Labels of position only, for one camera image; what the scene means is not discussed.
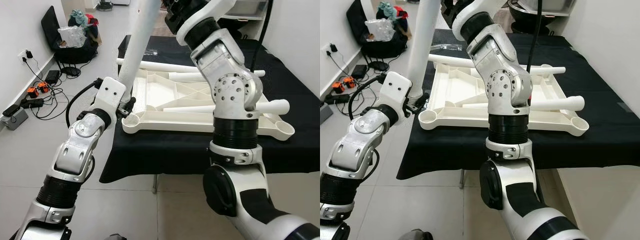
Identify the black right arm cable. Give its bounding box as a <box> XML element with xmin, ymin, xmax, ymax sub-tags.
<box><xmin>525</xmin><ymin>0</ymin><xmax>545</xmax><ymax>71</ymax></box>
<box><xmin>250</xmin><ymin>0</ymin><xmax>275</xmax><ymax>72</ymax></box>

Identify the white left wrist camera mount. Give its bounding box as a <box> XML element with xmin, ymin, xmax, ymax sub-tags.
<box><xmin>93</xmin><ymin>77</ymin><xmax>127</xmax><ymax>121</ymax></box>
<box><xmin>381</xmin><ymin>71</ymin><xmax>414</xmax><ymax>117</ymax></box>

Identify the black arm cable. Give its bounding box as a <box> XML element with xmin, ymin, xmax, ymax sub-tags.
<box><xmin>65</xmin><ymin>77</ymin><xmax>104</xmax><ymax>128</ymax></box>
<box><xmin>348</xmin><ymin>73</ymin><xmax>390</xmax><ymax>121</ymax></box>
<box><xmin>250</xmin><ymin>0</ymin><xmax>275</xmax><ymax>72</ymax></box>
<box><xmin>525</xmin><ymin>0</ymin><xmax>545</xmax><ymax>71</ymax></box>

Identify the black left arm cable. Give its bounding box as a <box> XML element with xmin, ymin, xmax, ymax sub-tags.
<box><xmin>65</xmin><ymin>77</ymin><xmax>104</xmax><ymax>128</ymax></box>
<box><xmin>348</xmin><ymin>73</ymin><xmax>390</xmax><ymax>121</ymax></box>

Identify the teal cloth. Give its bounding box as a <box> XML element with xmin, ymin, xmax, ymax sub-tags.
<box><xmin>377</xmin><ymin>1</ymin><xmax>396</xmax><ymax>21</ymax></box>
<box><xmin>68</xmin><ymin>9</ymin><xmax>87</xmax><ymax>27</ymax></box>

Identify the black tablecloth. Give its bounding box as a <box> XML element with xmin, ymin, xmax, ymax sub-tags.
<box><xmin>99</xmin><ymin>35</ymin><xmax>321</xmax><ymax>184</ymax></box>
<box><xmin>396</xmin><ymin>28</ymin><xmax>640</xmax><ymax>181</ymax></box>

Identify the crumpled clear plastic bag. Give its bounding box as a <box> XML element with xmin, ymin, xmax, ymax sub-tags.
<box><xmin>58</xmin><ymin>25</ymin><xmax>89</xmax><ymax>50</ymax></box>
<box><xmin>364</xmin><ymin>19</ymin><xmax>397</xmax><ymax>45</ymax></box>

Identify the grey box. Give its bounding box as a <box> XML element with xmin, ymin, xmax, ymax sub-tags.
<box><xmin>320</xmin><ymin>102</ymin><xmax>334</xmax><ymax>126</ymax></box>
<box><xmin>0</xmin><ymin>107</ymin><xmax>29</xmax><ymax>132</ymax></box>

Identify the large black bowl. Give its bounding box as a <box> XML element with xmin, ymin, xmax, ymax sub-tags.
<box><xmin>500</xmin><ymin>0</ymin><xmax>563</xmax><ymax>37</ymax></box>
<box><xmin>220</xmin><ymin>16</ymin><xmax>263</xmax><ymax>40</ymax></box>

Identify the clear plastic storage box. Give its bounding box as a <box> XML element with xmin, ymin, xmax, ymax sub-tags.
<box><xmin>231</xmin><ymin>0</ymin><xmax>269</xmax><ymax>21</ymax></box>
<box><xmin>515</xmin><ymin>0</ymin><xmax>574</xmax><ymax>17</ymax></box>

